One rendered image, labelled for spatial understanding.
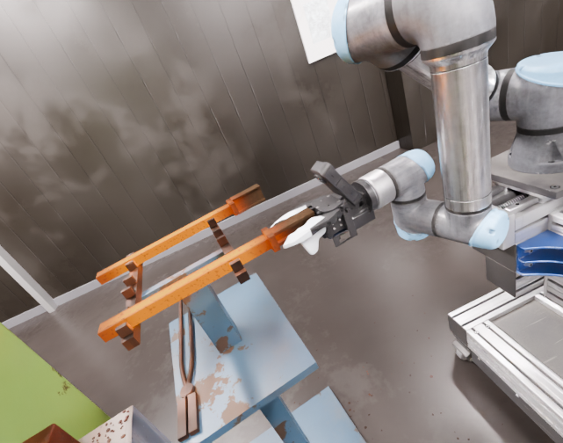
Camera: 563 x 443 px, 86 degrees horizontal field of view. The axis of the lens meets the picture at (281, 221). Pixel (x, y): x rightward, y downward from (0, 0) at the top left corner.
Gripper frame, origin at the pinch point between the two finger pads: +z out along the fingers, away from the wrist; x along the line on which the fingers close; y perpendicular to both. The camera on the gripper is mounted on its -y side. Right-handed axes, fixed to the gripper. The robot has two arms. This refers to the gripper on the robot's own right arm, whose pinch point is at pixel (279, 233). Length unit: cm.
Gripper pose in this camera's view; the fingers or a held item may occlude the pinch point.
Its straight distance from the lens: 57.7
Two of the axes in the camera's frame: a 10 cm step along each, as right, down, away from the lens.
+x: -3.7, -3.2, 8.7
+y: 3.5, 8.2, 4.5
